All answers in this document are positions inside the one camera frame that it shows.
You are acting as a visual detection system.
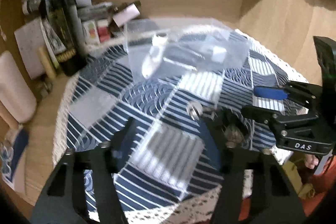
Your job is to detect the white thermometer device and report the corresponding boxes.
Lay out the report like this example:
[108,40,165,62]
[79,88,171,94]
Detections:
[141,32,169,79]

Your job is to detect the silver key bunch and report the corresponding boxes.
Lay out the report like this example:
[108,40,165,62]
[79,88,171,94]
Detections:
[186,101,216,121]

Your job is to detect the pink insulated jug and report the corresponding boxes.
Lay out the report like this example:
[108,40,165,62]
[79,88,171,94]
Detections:
[0,51,37,123]

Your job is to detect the dark wine bottle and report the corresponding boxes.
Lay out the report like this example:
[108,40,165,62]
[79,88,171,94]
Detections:
[39,0,87,76]

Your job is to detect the stack of papers and books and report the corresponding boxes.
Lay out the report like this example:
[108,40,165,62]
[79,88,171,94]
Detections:
[22,0,116,49]

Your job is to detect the person's hand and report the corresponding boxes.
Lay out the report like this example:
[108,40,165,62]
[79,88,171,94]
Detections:
[304,154,319,169]

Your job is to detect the white notepad sheet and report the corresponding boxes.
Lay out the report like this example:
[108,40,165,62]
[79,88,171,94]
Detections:
[14,18,45,79]

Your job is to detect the white small carton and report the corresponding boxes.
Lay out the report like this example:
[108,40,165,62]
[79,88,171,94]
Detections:
[112,3,140,27]

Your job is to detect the blue white patterned cloth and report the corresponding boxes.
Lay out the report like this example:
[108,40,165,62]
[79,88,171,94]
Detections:
[52,39,305,223]

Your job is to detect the white rectangular box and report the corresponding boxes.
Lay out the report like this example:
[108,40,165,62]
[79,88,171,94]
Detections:
[211,46,227,63]

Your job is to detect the small dark amber bottle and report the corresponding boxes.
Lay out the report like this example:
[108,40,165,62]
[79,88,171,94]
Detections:
[163,46,204,67]

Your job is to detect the clear plastic storage box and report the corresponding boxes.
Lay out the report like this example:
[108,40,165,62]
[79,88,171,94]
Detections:
[124,18,251,83]

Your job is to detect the cream candle stick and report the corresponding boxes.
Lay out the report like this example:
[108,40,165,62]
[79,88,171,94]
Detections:
[38,46,57,80]

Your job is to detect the blue sticker card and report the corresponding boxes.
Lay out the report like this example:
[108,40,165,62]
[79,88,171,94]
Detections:
[1,124,29,194]

